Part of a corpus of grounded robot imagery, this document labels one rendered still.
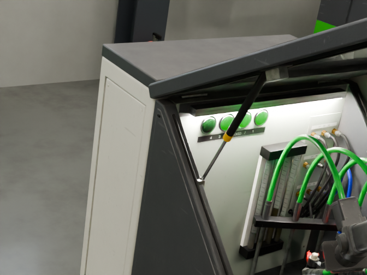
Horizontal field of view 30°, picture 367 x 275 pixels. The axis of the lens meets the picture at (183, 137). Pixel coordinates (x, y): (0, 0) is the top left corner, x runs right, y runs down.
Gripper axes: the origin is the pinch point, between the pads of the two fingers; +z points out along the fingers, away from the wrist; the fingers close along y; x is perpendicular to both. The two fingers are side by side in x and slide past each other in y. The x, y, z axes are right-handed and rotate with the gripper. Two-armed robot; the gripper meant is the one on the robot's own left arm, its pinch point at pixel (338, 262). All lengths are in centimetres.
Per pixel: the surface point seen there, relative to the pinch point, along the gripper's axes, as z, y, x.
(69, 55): 343, 107, -250
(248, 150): 18.7, 14.8, -36.2
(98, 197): 33, 58, -31
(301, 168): 36, -3, -35
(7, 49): 312, 151, -242
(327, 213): 29.8, -6.7, -19.5
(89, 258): 50, 63, -16
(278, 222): 29.1, 7.7, -17.9
